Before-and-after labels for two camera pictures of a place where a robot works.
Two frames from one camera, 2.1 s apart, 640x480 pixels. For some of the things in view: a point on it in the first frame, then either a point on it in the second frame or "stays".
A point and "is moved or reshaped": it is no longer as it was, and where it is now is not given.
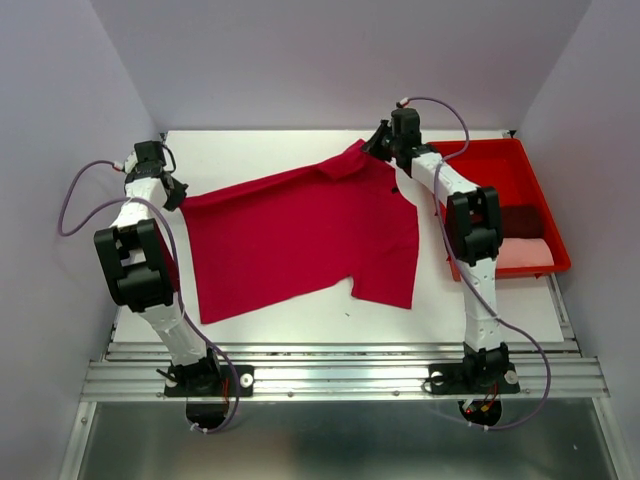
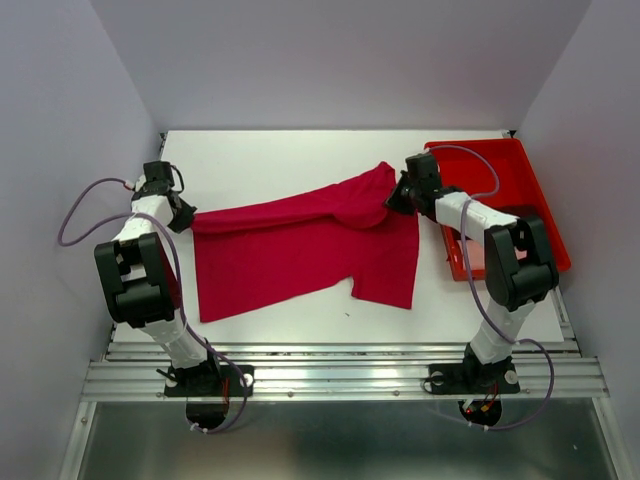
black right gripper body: (396, 144) → (413, 190)
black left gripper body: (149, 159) → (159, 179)
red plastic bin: (505, 164) stays
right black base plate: (452, 379) stays
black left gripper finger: (174, 190) → (182, 215)
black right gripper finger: (380, 143) → (398, 197)
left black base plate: (209, 381) stays
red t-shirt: (271, 240) is moved or reshaped
